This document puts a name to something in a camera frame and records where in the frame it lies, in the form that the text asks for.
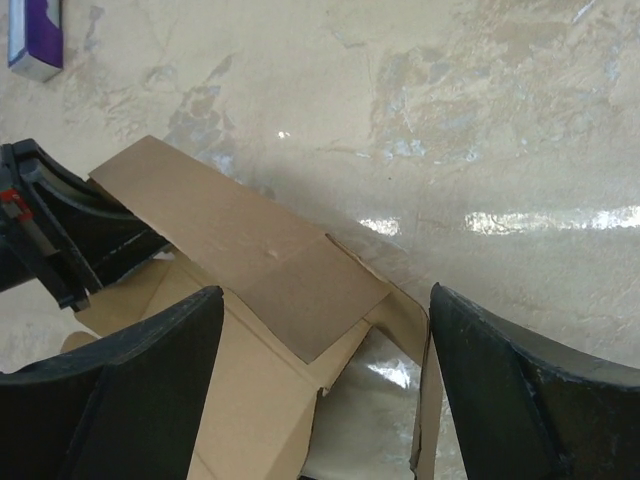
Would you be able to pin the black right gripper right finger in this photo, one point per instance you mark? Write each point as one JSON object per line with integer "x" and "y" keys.
{"x": 527, "y": 407}

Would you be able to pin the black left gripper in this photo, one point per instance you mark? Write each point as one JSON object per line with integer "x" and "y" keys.
{"x": 61, "y": 229}

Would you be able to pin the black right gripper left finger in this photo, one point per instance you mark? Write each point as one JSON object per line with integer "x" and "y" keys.
{"x": 127, "y": 406}

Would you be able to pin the brown cardboard paper box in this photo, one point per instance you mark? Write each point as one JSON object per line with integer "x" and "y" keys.
{"x": 297, "y": 306}

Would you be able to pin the purple toothpaste box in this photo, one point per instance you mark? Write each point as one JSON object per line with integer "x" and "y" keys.
{"x": 35, "y": 39}

